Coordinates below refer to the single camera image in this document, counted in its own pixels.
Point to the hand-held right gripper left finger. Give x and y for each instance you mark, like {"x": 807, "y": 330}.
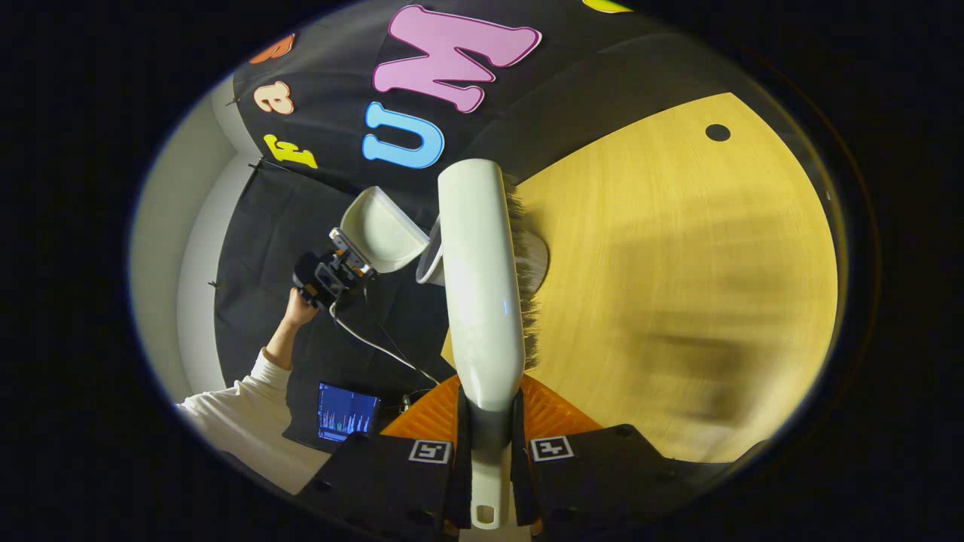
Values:
{"x": 376, "y": 474}

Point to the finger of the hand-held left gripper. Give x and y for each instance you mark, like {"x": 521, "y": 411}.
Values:
{"x": 352, "y": 252}

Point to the small white broom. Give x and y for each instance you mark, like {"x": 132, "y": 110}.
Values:
{"x": 478, "y": 286}

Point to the white dustpan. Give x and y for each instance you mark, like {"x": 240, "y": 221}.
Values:
{"x": 380, "y": 229}

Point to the black desk grommet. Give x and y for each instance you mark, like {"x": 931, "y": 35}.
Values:
{"x": 718, "y": 132}

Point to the dark display screen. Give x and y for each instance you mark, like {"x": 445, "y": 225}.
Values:
{"x": 346, "y": 412}

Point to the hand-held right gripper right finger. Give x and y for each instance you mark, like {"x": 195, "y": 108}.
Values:
{"x": 602, "y": 467}

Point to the white garbage bin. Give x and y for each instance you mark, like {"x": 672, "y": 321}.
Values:
{"x": 429, "y": 260}

